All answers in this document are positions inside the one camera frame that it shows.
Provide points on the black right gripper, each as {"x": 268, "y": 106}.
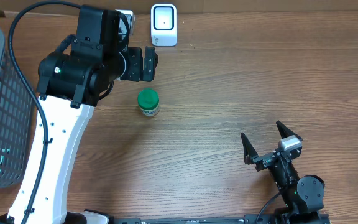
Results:
{"x": 265, "y": 161}

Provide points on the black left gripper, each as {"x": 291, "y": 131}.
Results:
{"x": 137, "y": 73}

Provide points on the green lid seasoning jar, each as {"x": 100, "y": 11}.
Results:
{"x": 149, "y": 102}

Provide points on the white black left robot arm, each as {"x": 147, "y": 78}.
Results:
{"x": 72, "y": 79}

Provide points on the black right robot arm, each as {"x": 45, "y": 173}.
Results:
{"x": 299, "y": 199}

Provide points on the grey plastic mesh basket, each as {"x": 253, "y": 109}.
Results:
{"x": 16, "y": 110}

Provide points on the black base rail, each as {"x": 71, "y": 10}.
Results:
{"x": 197, "y": 221}

